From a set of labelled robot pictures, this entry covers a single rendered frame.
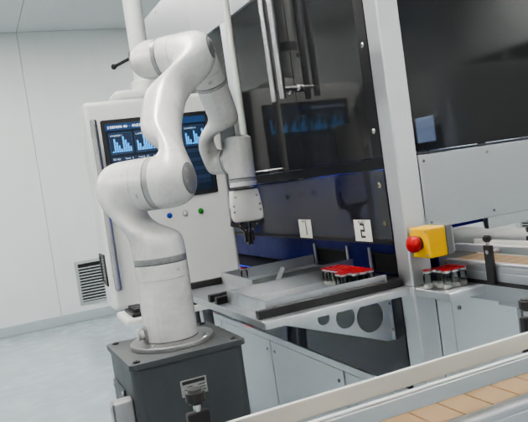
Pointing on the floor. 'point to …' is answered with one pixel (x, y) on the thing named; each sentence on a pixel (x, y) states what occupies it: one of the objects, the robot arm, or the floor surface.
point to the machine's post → (401, 173)
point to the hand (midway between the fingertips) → (249, 238)
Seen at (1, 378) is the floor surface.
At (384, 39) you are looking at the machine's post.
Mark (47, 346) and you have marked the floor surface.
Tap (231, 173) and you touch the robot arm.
